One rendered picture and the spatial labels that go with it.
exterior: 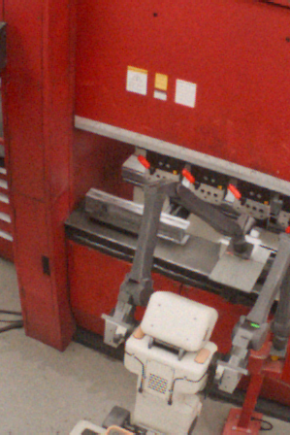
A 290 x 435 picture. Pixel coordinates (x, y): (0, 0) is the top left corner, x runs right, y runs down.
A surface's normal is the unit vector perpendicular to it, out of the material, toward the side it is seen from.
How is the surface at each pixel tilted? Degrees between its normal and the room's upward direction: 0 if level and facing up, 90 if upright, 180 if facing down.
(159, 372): 82
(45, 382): 0
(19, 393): 0
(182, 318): 47
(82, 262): 90
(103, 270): 90
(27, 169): 90
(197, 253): 0
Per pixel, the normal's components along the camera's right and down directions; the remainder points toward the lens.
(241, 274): 0.07, -0.75
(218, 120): -0.41, 0.58
